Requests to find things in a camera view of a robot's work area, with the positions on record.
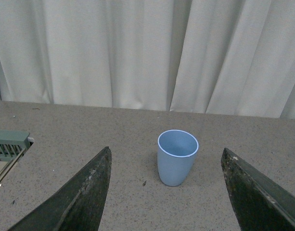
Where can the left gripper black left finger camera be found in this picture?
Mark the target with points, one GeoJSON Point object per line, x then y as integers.
{"type": "Point", "coordinates": [78, 205]}

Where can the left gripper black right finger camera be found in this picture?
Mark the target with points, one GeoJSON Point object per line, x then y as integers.
{"type": "Point", "coordinates": [259, 203]}

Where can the blue plastic cup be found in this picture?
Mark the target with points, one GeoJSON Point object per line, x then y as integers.
{"type": "Point", "coordinates": [177, 150]}

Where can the green slotted metal rack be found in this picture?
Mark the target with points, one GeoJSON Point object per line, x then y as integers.
{"type": "Point", "coordinates": [13, 146]}

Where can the white pleated curtain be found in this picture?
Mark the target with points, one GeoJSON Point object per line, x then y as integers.
{"type": "Point", "coordinates": [232, 57]}

